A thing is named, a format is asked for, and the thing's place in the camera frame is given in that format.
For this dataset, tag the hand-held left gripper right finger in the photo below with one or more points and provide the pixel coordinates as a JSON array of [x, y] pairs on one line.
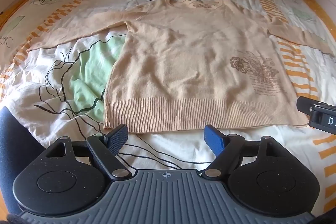
[[214, 138]]

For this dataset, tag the dark blue cloth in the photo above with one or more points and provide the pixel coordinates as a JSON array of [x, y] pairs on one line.
[[15, 150]]

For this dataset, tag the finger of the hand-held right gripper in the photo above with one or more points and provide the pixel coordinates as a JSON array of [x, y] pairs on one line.
[[304, 106]]

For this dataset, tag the beige knit sweater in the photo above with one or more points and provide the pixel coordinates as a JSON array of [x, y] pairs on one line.
[[183, 69]]

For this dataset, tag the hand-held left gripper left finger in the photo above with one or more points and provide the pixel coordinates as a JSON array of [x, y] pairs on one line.
[[116, 138]]

